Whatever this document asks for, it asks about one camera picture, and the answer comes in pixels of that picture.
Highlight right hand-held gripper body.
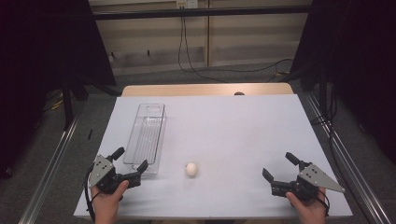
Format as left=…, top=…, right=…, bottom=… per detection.
left=270, top=161, right=346, bottom=203

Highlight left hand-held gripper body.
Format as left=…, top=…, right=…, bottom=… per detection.
left=88, top=154, right=143, bottom=196

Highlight clear plastic storage container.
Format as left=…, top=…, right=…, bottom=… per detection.
left=122, top=103, right=167, bottom=175

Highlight white egg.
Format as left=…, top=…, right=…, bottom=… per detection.
left=185, top=161, right=199, bottom=178

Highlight person's right hand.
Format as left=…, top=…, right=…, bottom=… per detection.
left=285, top=186, right=328, bottom=224

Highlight person's left hand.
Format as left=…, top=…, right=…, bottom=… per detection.
left=91, top=179, right=130, bottom=224

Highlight white table cover sheet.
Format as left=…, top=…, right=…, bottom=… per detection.
left=73, top=94, right=354, bottom=219

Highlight black metal stand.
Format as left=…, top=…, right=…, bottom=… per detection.
left=60, top=73, right=92, bottom=131

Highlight light wooden table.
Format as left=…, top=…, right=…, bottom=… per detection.
left=120, top=82, right=295, bottom=97

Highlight black curtain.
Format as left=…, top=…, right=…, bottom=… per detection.
left=0, top=0, right=118, bottom=180
left=289, top=0, right=396, bottom=164

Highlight black horizontal bar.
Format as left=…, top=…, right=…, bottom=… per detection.
left=91, top=5, right=313, bottom=21

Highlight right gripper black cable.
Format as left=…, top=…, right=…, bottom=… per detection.
left=316, top=189, right=331, bottom=217

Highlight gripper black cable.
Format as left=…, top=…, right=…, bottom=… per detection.
left=83, top=166, right=102, bottom=223
left=316, top=189, right=331, bottom=217

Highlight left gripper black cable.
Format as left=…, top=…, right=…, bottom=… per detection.
left=83, top=166, right=102, bottom=223

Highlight metal floor rail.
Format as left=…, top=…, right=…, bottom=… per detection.
left=304, top=92, right=392, bottom=224
left=18, top=113, right=82, bottom=224

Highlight black floor cables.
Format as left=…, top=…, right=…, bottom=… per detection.
left=311, top=85, right=365, bottom=200

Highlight yellow floor cable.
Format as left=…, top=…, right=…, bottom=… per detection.
left=43, top=89, right=65, bottom=112

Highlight black wall cable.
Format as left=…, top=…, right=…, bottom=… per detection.
left=177, top=16, right=231, bottom=84
left=182, top=16, right=294, bottom=75

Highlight white wall outlet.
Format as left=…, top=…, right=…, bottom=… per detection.
left=176, top=0, right=200, bottom=9

